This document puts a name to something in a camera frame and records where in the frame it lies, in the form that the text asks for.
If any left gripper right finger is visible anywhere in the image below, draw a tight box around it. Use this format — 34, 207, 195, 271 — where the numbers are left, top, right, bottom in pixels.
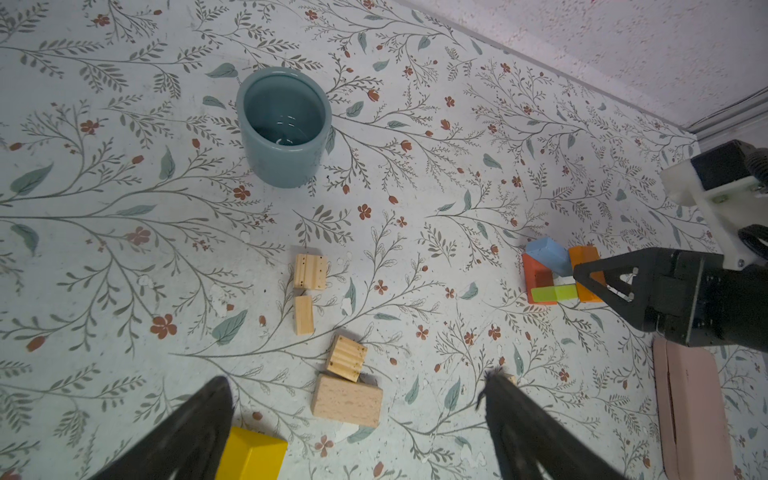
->
477, 373, 623, 479

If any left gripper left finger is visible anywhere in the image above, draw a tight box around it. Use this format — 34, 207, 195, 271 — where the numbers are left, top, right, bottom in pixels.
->
94, 376, 233, 479

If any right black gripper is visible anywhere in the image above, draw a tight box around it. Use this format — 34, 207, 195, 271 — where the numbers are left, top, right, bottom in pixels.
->
573, 247, 767, 352

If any orange wooden block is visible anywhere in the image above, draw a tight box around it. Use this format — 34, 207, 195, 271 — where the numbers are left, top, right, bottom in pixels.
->
568, 244, 607, 304

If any lime green wooden block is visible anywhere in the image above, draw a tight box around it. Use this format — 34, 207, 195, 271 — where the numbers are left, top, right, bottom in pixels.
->
531, 284, 579, 304

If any blue wooden block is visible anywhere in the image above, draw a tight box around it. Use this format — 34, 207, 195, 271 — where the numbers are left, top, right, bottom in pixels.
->
525, 237, 573, 277

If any red-orange wooden block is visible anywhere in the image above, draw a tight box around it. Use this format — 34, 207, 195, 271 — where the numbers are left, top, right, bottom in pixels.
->
522, 254, 556, 305

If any natural wood arch block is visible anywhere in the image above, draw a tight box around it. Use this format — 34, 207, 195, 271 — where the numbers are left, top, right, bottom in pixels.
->
310, 374, 383, 428

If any ribbed natural wood cube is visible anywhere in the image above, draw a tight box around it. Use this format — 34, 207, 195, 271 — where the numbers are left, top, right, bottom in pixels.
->
325, 335, 368, 382

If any yellow wooden block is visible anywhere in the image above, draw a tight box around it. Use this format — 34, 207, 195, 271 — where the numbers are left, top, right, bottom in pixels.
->
215, 427, 288, 480

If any pink sponge block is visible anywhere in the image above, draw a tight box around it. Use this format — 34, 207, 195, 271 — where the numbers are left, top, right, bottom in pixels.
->
652, 337, 733, 479

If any natural wood block pair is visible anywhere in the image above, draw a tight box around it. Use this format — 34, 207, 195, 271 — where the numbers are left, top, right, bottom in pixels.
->
294, 254, 328, 336

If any teal ceramic cup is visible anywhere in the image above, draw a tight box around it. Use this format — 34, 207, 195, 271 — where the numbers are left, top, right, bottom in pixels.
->
236, 67, 332, 189

